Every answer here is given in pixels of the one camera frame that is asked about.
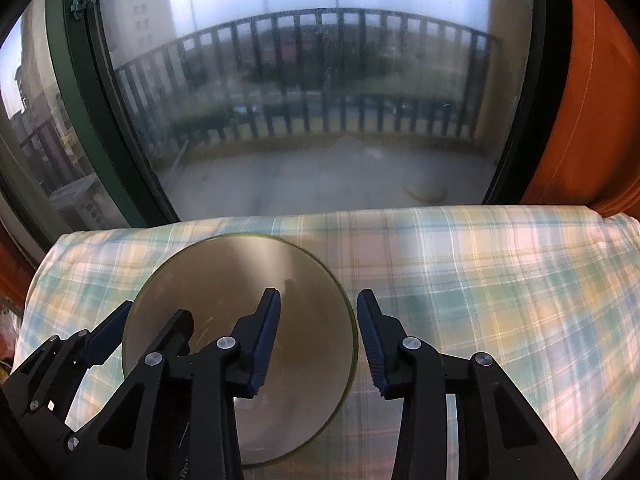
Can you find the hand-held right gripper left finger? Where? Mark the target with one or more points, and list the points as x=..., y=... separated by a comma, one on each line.
x=265, y=345

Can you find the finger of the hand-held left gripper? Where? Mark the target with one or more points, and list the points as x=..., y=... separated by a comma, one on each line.
x=180, y=327
x=107, y=332

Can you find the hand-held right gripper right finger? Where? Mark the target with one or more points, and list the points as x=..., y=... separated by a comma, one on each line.
x=372, y=345

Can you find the cream floral bowl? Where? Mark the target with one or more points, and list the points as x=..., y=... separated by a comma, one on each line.
x=225, y=285

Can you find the orange curtain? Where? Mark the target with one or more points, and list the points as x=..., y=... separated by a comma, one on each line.
x=590, y=110
x=12, y=270

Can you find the plaid tablecloth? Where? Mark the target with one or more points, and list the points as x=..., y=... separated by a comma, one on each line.
x=475, y=285

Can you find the dark balcony railing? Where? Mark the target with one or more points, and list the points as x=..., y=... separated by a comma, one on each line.
x=400, y=101

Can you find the green window frame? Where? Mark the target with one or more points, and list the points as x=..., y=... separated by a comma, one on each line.
x=100, y=135

